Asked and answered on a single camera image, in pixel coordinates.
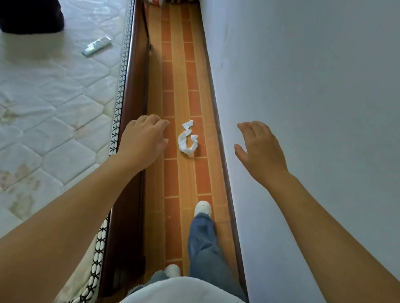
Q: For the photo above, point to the person's left hand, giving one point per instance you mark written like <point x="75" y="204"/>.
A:
<point x="141" y="140"/>

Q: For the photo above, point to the person's right hand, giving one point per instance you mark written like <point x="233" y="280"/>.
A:
<point x="263" y="153"/>

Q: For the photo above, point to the person's left fingers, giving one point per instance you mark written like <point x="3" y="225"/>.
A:
<point x="154" y="120"/>

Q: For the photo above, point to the person's right thumb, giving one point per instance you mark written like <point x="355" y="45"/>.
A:
<point x="240" y="151"/>

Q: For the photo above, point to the person's left forearm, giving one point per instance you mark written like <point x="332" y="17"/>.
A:
<point x="44" y="236"/>

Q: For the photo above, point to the person's right forearm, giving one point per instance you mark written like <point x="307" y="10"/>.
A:
<point x="339" y="261"/>

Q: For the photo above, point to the dark brown baseboard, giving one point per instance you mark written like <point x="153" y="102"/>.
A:
<point x="221" y="159"/>

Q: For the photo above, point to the crumpled white tissue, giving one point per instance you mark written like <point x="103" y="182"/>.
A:
<point x="185" y="144"/>

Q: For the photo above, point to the white shoe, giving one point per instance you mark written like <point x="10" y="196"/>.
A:
<point x="203" y="209"/>
<point x="173" y="271"/>

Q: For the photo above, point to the silver remote control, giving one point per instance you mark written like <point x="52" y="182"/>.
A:
<point x="96" y="46"/>

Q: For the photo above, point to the blue jeans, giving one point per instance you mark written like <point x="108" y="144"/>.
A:
<point x="205" y="252"/>

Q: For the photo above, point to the white quilted mattress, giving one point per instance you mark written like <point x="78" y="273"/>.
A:
<point x="39" y="100"/>

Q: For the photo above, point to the dark brown wooden bed frame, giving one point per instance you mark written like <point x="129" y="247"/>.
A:
<point x="140" y="76"/>

